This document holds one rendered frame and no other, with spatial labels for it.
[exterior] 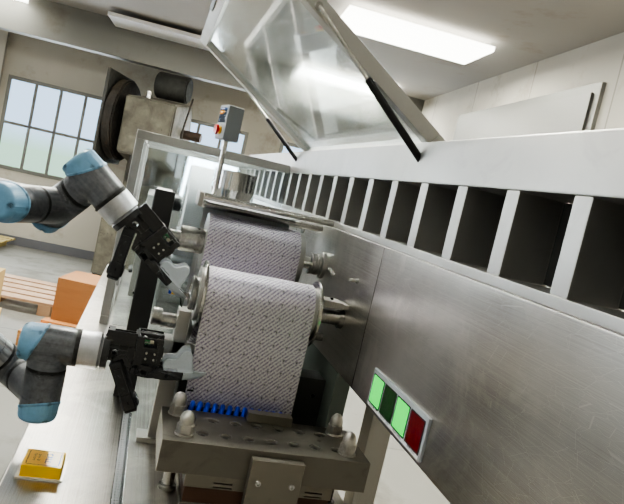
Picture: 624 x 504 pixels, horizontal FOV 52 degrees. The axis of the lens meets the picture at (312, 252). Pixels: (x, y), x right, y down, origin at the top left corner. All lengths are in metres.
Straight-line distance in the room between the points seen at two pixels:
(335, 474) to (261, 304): 0.37
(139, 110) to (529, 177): 7.25
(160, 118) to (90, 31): 1.27
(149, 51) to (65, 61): 1.54
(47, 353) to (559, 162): 0.97
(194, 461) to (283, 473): 0.16
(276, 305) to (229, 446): 0.32
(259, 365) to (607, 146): 0.86
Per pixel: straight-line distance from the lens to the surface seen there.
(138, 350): 1.32
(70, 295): 5.21
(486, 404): 0.89
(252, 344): 1.37
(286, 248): 1.59
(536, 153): 0.91
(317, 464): 1.27
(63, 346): 1.33
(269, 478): 1.24
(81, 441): 1.48
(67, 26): 8.34
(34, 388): 1.36
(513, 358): 0.85
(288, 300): 1.37
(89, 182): 1.35
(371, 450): 1.68
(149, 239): 1.36
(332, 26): 1.22
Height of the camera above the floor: 1.50
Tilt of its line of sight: 5 degrees down
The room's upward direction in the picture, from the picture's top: 13 degrees clockwise
